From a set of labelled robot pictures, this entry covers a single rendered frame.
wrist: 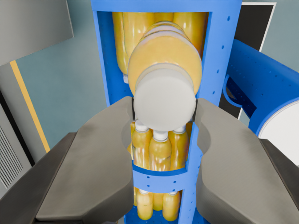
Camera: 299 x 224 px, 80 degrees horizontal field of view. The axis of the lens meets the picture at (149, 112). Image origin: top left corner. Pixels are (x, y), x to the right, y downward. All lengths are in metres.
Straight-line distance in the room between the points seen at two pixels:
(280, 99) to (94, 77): 1.43
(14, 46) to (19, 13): 0.18
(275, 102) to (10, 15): 1.17
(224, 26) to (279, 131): 0.45
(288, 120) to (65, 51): 1.60
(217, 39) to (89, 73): 1.50
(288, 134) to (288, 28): 1.17
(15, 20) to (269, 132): 1.20
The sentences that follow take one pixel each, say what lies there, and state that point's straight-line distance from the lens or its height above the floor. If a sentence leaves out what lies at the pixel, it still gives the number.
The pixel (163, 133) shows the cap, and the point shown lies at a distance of 0.47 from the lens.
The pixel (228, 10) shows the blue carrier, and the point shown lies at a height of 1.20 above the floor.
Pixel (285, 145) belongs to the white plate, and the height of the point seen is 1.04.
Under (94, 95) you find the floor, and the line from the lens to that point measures 1.82.
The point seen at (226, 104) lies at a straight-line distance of 1.65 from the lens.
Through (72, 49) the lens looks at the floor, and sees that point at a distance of 1.73.
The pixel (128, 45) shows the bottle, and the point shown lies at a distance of 0.41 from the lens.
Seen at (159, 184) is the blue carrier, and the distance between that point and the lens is 0.47.
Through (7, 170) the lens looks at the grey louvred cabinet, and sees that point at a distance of 2.45.
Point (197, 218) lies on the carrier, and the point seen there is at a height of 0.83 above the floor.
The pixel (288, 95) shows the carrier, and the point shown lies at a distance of 0.69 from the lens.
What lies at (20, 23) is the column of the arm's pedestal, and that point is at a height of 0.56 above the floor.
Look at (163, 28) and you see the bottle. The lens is 0.19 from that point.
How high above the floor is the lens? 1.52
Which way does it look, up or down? 58 degrees down
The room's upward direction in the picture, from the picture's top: 172 degrees counter-clockwise
